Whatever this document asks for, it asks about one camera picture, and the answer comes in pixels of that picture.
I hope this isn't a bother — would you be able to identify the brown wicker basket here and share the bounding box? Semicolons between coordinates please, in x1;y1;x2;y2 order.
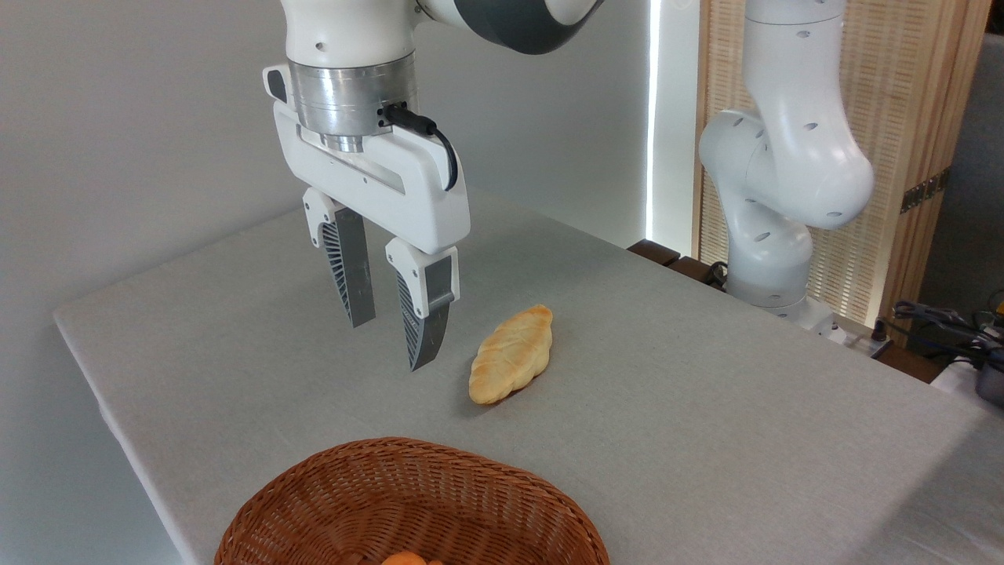
213;436;612;565

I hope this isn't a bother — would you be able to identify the grey tablecloth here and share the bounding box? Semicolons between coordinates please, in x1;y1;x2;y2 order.
53;191;1004;565

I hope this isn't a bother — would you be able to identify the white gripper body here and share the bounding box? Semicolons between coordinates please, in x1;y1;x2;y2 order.
264;64;472;256

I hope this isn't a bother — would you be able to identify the bundle of black cables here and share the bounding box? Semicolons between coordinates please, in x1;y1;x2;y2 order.
893;290;1004;363

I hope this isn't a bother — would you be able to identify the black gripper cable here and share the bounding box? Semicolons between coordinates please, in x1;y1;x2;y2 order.
380;103;460;192

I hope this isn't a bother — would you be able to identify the dark metal screen hinge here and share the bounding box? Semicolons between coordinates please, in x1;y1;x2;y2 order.
900;168;952;215

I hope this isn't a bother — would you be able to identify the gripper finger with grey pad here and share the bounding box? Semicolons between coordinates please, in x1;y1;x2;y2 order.
303;188;377;329
384;237;460;372

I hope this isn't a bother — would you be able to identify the wooden slatted folding screen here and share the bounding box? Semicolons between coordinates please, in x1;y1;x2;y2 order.
692;0;994;332

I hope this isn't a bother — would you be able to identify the golden croissant bread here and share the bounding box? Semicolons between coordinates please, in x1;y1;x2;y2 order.
468;304;555;406

